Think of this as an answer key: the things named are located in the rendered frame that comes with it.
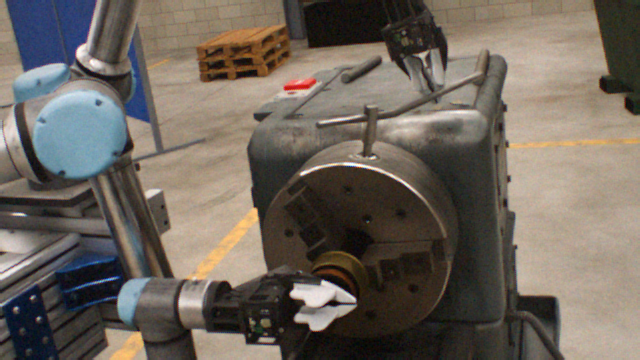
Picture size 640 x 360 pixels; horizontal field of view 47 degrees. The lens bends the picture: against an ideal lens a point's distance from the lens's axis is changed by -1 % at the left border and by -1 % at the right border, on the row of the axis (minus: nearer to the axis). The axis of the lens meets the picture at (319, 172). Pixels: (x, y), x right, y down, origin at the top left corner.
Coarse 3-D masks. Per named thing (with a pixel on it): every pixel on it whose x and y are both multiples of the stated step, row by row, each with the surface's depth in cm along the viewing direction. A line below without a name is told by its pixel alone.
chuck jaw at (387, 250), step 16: (432, 240) 116; (368, 256) 115; (384, 256) 114; (400, 256) 114; (416, 256) 114; (432, 256) 114; (368, 272) 112; (384, 272) 114; (400, 272) 113; (416, 272) 115; (432, 272) 114
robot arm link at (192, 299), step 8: (192, 280) 110; (200, 280) 112; (208, 280) 111; (216, 280) 113; (184, 288) 110; (192, 288) 110; (200, 288) 109; (208, 288) 110; (184, 296) 109; (192, 296) 109; (200, 296) 108; (184, 304) 109; (192, 304) 108; (200, 304) 108; (184, 312) 109; (192, 312) 108; (200, 312) 108; (184, 320) 109; (192, 320) 109; (200, 320) 108; (192, 328) 111; (200, 328) 110
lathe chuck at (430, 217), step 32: (320, 160) 122; (352, 160) 117; (384, 160) 119; (320, 192) 119; (352, 192) 118; (384, 192) 116; (416, 192) 115; (288, 224) 123; (352, 224) 119; (384, 224) 118; (416, 224) 116; (448, 224) 119; (288, 256) 125; (448, 256) 119; (384, 288) 123; (416, 288) 120; (352, 320) 126; (384, 320) 124; (416, 320) 122
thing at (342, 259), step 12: (336, 252) 112; (312, 264) 114; (324, 264) 110; (336, 264) 109; (348, 264) 110; (360, 264) 112; (324, 276) 107; (336, 276) 107; (348, 276) 109; (360, 276) 111; (348, 288) 107; (360, 288) 110; (336, 300) 114; (360, 300) 114
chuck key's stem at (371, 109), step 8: (368, 104) 116; (376, 104) 117; (368, 112) 116; (376, 112) 116; (368, 120) 116; (376, 120) 117; (368, 128) 117; (368, 136) 117; (368, 144) 118; (368, 152) 119
